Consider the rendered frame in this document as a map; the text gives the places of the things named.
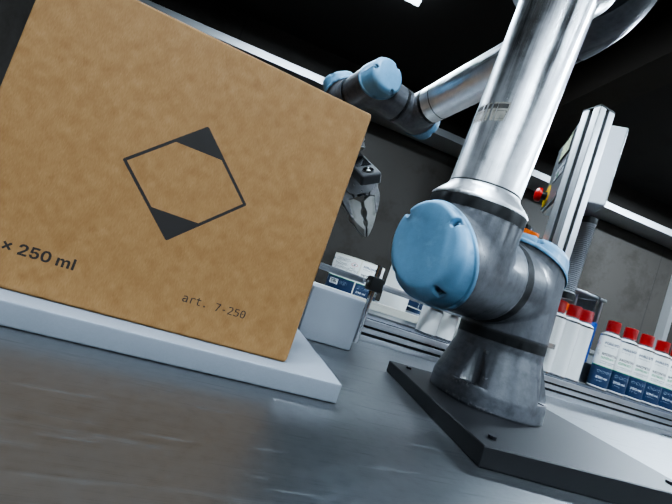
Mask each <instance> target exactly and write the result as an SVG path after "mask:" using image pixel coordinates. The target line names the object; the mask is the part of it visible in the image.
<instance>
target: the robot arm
mask: <svg viewBox="0 0 672 504"><path fill-rule="evenodd" d="M656 2H657V0H513V3H514V5H515V6H516V11H515V13H514V16H513V18H512V21H511V24H510V26H509V29H508V31H507V34H506V36H505V39H504V42H502V43H500V44H499V45H497V46H495V47H494V48H492V49H490V50H488V51H487V52H485V53H483V54H482V55H480V56H478V57H477V58H475V59H473V60H471V61H470V62H468V63H466V64H465V65H463V66H461V67H459V68H458V69H456V70H454V71H453V72H451V73H449V74H448V75H446V76H444V77H442V78H441V79H439V80H437V81H436V82H434V83H432V84H431V85H429V86H427V87H425V88H424V89H422V90H420V91H419V92H417V93H413V92H412V91H411V90H409V89H408V88H407V87H405V86H404V85H403V84H401V83H402V77H401V73H400V70H399V69H397V67H396V63H395V62H394V61H392V60H391V59H389V58H386V57H380V58H377V59H376V60H373V61H371V62H369V63H367V64H365V65H364V66H363V67H362V68H361V69H360V70H358V71H357V72H355V73H354V74H353V73H352V72H350V71H338V72H334V73H333V74H329V75H328V76H326V77H325V79H324V81H323V89H324V92H326V93H328V94H330V95H332V96H334V97H336V98H338V99H340V100H342V101H344V102H346V103H349V104H351V105H353V106H355V107H357V108H359V109H361V110H363V111H364V110H366V109H368V108H370V109H372V110H373V111H375V112H376V113H378V114H379V115H381V116H382V117H384V118H385V119H387V120H388V121H390V122H391V123H393V124H394V125H396V126H397V127H399V128H400V129H402V130H403V131H404V132H405V133H406V134H408V135H410V136H413V137H415V138H416V139H419V140H424V139H427V138H429V137H431V134H432V133H435V132H436V130H437V129H438V127H439V125H440V121H441V120H443V119H445V118H447V117H449V116H451V115H454V114H456V113H458V112H460V111H462V110H464V109H466V108H468V107H470V106H473V105H475V104H477V103H479V102H480V104H479V106H478V109H477V111H476V114H475V116H474V119H473V122H472V124H471V127H470V129H469V132H468V134H467V137H466V140H465V142H464V145H463V147H462V150H461V153H460V155H459V158H458V160H457V163H456V165H455V168H454V171H453V173H452V176H451V178H450V181H449V182H447V183H446V184H444V185H442V186H439V187H437V188H435V189H433V191H432V193H431V196H430V199H429V200H428V201H424V202H421V203H419V204H417V205H415V206H414V207H413V208H411V210H410V213H411V214H406V215H405V216H404V217H403V218H402V220H401V221H400V223H399V225H398V227H397V229H396V232H395V234H394V238H393V242H392V248H391V262H392V268H393V270H394V272H395V277H396V280H397V282H398V284H399V285H400V287H401V288H402V289H403V290H404V291H405V292H406V293H407V294H408V295H409V296H410V297H412V298H414V299H415V300H418V301H420V302H423V303H425V304H426V305H428V306H429V307H431V308H434V309H437V310H442V311H449V312H452V313H456V314H459V315H462V317H461V320H460V324H459V327H458V330H457V333H456V335H455V337H454V338H453V339H452V341H451V342H450V344H449V345H448V347H447V348H446V349H445V351H444V352H443V354H442V355H441V357H440V358H439V359H438V361H437V362H436V364H435V365H434V367H433V371H432V374H431V377H430V381H431V383H432V384H433V385H434V386H435V387H437V388H438V389H440V390H441V391H443V392H444V393H446V394H448V395H449V396H451V397H453V398H455V399H457V400H459V401H461V402H463V403H465V404H467V405H469V406H471V407H474V408H476V409H478V410H481V411H483V412H485V413H488V414H491V415H493V416H496V417H499V418H501V419H504V420H508V421H511V422H514V423H518V424H521V425H526V426H531V427H541V426H542V425H543V421H544V418H545V414H546V395H545V382H544V369H543V363H544V359H545V355H546V351H547V348H548V344H549V341H550V337H551V333H552V330H553V326H554V323H555V319H556V315H557V312H558V308H559V305H560V301H561V298H562V294H563V290H564V289H565V288H566V286H567V283H568V270H569V259H568V257H567V255H566V254H565V252H564V251H563V250H562V249H560V248H559V247H558V246H556V245H555V244H553V243H551V242H549V241H547V240H545V239H538V238H537V236H534V235H531V234H527V233H524V229H525V227H526V224H527V221H528V217H527V215H526V213H525V211H524V210H523V208H522V206H521V204H520V203H521V199H522V196H523V194H524V191H525V189H526V186H527V184H528V181H529V179H530V176H531V174H532V171H533V168H534V166H535V163H536V161H537V158H538V156H539V153H540V151H541V148H542V146H543V143H544V141H545V138H546V136H547V133H548V131H549V128H550V125H551V123H552V120H553V118H554V115H555V113H556V110H557V108H558V105H559V103H560V100H561V98H562V95H563V93H564V90H565V87H566V85H567V82H568V80H569V77H570V75H571V72H572V70H573V67H574V65H575V64H577V63H579V62H581V61H584V60H586V59H588V58H590V57H592V56H594V55H596V54H598V53H600V52H601V51H603V50H604V49H606V48H608V47H609V46H611V45H612V44H614V43H615V42H617V41H618V40H619V39H621V38H622V37H623V36H624V35H626V34H627V33H628V32H629V31H630V30H631V29H633V28H634V27H635V26H636V25H637V24H638V23H639V22H640V21H641V20H642V19H643V18H644V17H645V16H646V15H647V13H648V12H649V11H650V10H651V9H652V7H653V6H654V4H655V3H656ZM380 182H381V172H380V171H379V170H378V169H377V168H376V167H375V166H374V165H373V164H372V163H371V162H370V161H368V160H367V159H366V158H365V157H364V156H363V155H362V154H361V153H359V154H358V157H357V160H356V163H355V165H354V168H353V171H352V174H351V177H350V180H349V183H348V185H347V188H346V191H345V194H344V197H343V200H342V205H343V207H344V208H345V210H346V211H347V212H348V220H349V222H350V223H352V224H353V225H354V227H355V228H356V230H357V231H358V232H359V233H360V234H361V235H362V236H363V237H367V236H369V234H370V232H371V230H372V227H373V224H374V221H375V217H376V214H377V211H378V206H379V201H380V193H379V189H378V186H377V183H380ZM356 196H358V197H359V196H364V200H363V201H362V208H363V211H362V216H361V203H360V202H359V201H357V200H355V199H353V198H356ZM363 220H364V221H365V226H364V224H363Z"/></svg>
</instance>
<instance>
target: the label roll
mask: <svg viewBox="0 0 672 504"><path fill-rule="evenodd" d="M332 266H333V267H336V268H339V269H342V270H344V271H347V272H350V273H353V274H356V275H359V276H362V277H364V278H368V276H369V275H371V276H374V275H375V272H376V269H377V267H378V266H377V265H375V264H372V263H369V262H367V261H364V260H361V259H358V258H355V257H352V256H349V255H345V254H342V253H338V252H336V254H335V257H334V260H333V263H332ZM325 285H326V286H329V287H332V288H335V289H338V290H341V291H344V292H347V293H350V294H353V295H356V296H359V297H362V298H365V299H367V296H368V293H369V290H367V289H365V288H364V286H365V284H362V283H359V282H357V281H354V280H351V279H348V278H345V277H342V276H339V275H336V274H333V273H330V272H329V274H328V277H327V280H326V283H325Z"/></svg>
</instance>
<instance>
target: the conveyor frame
mask: <svg viewBox="0 0 672 504"><path fill-rule="evenodd" d="M359 340H361V341H364V342H368V343H371V344H375V345H378V346H381V347H385V348H388V349H392V350H395V351H398V352H402V353H405V354H409V355H412V356H415V357H419V358H422V359H426V360H429V361H432V362H437V361H438V359H439V358H440V357H441V355H442V354H443V352H444V351H445V349H446V348H447V347H448V345H449V344H446V343H443V342H439V341H436V340H433V339H430V338H427V337H424V336H420V335H417V334H414V333H411V332H408V331H405V330H401V329H398V328H395V327H392V326H389V325H386V324H382V323H379V322H376V321H373V320H370V319H367V318H366V320H365V323H364V326H363V329H362V332H361V335H360V338H359ZM544 382H545V395H548V396H551V397H554V398H558V399H561V400H565V401H568V402H571V403H575V404H578V405H582V406H585V407H588V408H592V409H595V410H599V411H602V412H605V413H609V414H612V415H616V416H619V417H622V418H626V419H629V420H633V421H636V422H639V423H643V424H646V425H650V426H653V427H656V428H660V429H663V430H666V431H670V432H672V415H671V414H668V413H664V412H661V411H658V410H655V409H652V408H649V407H645V406H642V405H639V404H636V403H633V402H630V401H626V400H623V399H620V398H617V397H614V396H611V395H607V394H604V393H601V392H598V391H595V390H591V389H588V388H585V387H582V386H579V385H576V384H572V383H569V382H566V381H563V380H560V379H557V378H553V377H550V376H547V375H544Z"/></svg>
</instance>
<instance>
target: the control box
mask: <svg viewBox="0 0 672 504"><path fill-rule="evenodd" d="M578 126H579V124H578ZM578 126H577V127H576V128H575V129H576V132H577V129H578ZM628 131H629V129H628V128H625V127H619V126H613V125H611V128H610V132H609V135H608V138H607V141H606V144H605V148H604V151H603V154H602V157H601V160H600V164H599V167H598V170H597V173H596V176H595V180H594V183H593V186H592V189H591V192H590V196H589V199H588V202H587V205H586V208H585V212H584V215H583V216H591V215H592V214H594V213H595V212H597V211H598V210H600V209H601V208H603V207H604V206H605V205H606V202H607V199H608V195H609V192H610V189H611V186H612V183H613V179H614V176H615V173H616V170H617V166H618V163H619V160H620V157H621V153H622V150H623V147H624V144H625V141H626V137H627V134H628ZM576 132H575V135H574V138H573V141H572V144H571V148H572V145H573V142H574V139H575V136H576ZM563 147H564V145H563V146H562V148H561V149H560V151H559V152H558V153H559V154H558V157H557V160H556V163H555V166H554V169H553V172H552V176H551V179H550V182H549V185H548V188H547V191H546V192H548V194H547V197H546V199H545V200H543V202H542V207H541V210H540V211H542V214H544V215H548V216H550V214H551V211H552V208H553V205H554V202H555V199H556V195H557V192H558V189H559V186H560V183H561V180H562V176H563V173H564V170H565V167H566V164H567V161H568V158H569V154H570V151H571V148H570V151H569V152H568V154H567V155H566V156H565V157H564V159H563V160H562V161H561V162H560V164H558V162H559V159H560V156H561V153H562V150H563ZM567 156H568V158H567V161H566V164H565V167H564V170H563V172H562V174H561V175H560V176H559V177H558V178H557V179H556V181H555V182H554V183H553V180H554V177H555V173H556V170H557V169H558V167H559V166H560V165H561V164H562V162H563V161H564V160H565V159H566V157H567ZM552 183H553V184H552Z"/></svg>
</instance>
